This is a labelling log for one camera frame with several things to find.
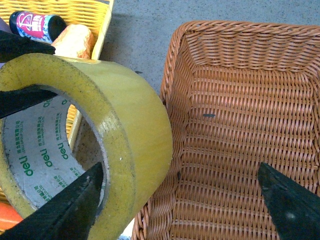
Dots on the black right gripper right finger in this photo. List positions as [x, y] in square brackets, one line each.
[294, 210]

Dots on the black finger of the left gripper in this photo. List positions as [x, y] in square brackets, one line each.
[13, 46]
[14, 101]

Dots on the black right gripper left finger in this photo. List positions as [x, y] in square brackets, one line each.
[67, 216]

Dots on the yellow tape roll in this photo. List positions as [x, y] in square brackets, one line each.
[133, 137]

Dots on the brown wicker basket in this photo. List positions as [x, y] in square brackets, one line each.
[237, 94]

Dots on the black can with pink label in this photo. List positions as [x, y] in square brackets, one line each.
[38, 27]

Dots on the orange object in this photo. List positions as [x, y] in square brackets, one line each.
[9, 217]

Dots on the toy bread loaf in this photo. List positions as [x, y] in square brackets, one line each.
[75, 41]

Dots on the yellow wicker tray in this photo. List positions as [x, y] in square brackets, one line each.
[86, 96]

